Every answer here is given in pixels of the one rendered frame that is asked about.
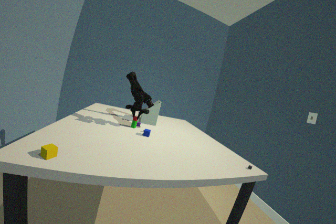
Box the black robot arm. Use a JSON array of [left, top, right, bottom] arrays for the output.
[[126, 71, 154, 111]]

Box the yellow cube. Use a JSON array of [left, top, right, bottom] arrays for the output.
[[40, 144, 58, 160]]

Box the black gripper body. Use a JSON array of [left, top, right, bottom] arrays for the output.
[[126, 101, 149, 114]]

